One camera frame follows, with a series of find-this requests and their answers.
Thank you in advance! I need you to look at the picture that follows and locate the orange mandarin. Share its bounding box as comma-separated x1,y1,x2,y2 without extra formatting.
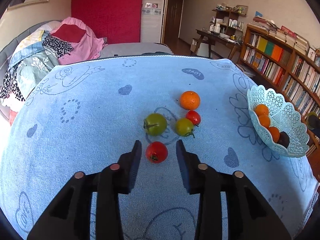
180,91,201,110
258,115,271,128
254,104,269,116
267,127,280,143

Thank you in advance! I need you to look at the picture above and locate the red tomato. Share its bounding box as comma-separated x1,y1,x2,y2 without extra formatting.
185,110,201,126
145,141,168,164

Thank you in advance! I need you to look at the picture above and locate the small green tomato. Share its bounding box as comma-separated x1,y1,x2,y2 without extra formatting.
175,118,195,138

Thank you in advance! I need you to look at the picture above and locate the large green tomato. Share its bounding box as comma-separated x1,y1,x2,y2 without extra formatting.
143,113,167,137

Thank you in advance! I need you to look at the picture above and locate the light blue patterned towel cloth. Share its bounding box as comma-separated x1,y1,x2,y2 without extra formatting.
1,56,318,239

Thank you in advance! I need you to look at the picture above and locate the white lattice plastic fruit basket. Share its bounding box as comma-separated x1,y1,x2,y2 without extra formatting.
247,85,309,158

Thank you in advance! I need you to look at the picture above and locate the wooden bookshelf with books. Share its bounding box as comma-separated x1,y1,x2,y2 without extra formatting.
238,24,320,140

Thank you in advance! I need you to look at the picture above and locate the floral blue quilt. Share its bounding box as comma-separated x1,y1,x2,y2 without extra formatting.
0,29,61,111

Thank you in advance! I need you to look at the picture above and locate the black white patterned cloth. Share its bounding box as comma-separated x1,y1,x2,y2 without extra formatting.
42,35,74,59

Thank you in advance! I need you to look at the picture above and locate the white storage box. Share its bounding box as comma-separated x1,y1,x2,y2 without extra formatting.
190,38,209,57

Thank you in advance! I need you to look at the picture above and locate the pink blanket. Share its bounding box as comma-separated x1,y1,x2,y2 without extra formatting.
50,17,106,65

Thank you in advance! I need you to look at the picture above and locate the framed picture on bookshelf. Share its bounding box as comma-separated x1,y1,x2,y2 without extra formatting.
308,46,316,62

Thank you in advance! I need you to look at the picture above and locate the grey bed mattress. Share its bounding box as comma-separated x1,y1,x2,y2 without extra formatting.
100,42,173,58

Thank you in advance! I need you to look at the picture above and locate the stack of books on shelf top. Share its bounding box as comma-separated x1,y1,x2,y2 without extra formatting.
249,16,310,55

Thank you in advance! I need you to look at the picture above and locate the dark wooden desk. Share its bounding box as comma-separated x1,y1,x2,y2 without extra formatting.
193,29,241,60

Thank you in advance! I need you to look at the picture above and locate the small wooden desk shelf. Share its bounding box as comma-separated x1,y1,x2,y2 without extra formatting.
213,9,246,36

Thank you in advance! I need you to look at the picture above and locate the red upright mattress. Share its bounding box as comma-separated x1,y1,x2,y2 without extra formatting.
71,0,142,44

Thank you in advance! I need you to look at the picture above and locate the dark wooden door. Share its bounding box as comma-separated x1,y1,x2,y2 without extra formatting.
164,0,183,44

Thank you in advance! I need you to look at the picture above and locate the white sliding wardrobe door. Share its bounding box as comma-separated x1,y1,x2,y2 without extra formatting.
140,0,165,43

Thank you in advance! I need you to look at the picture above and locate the small picture frame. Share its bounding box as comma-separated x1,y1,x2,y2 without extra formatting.
234,5,248,16

